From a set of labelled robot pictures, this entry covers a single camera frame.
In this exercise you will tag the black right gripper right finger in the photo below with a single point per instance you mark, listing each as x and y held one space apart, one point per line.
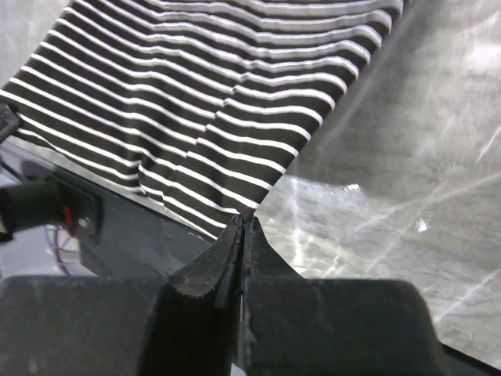
298 326

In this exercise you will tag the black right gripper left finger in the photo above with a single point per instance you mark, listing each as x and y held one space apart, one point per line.
185 324

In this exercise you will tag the thin striped tank top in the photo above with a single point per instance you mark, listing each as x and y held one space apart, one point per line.
200 106

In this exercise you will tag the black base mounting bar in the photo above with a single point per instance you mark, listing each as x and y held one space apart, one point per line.
109 232

